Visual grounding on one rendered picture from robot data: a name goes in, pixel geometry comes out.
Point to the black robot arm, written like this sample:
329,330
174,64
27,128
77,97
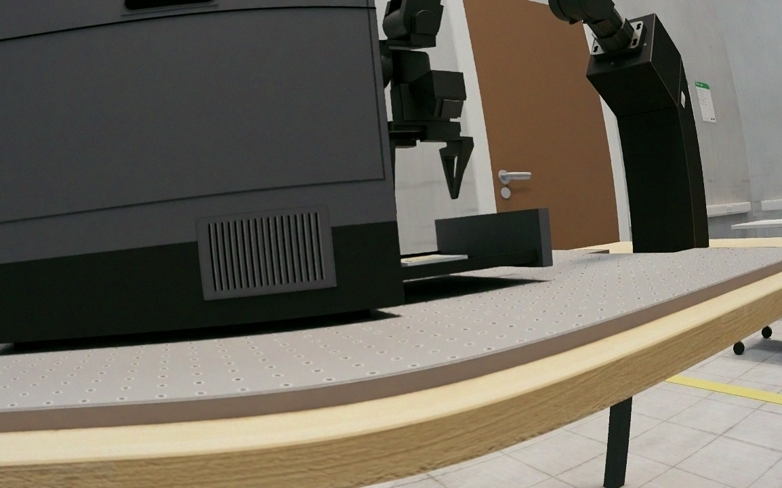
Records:
438,95

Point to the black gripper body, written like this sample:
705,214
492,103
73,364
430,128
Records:
405,133

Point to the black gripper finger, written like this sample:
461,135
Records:
392,148
463,151

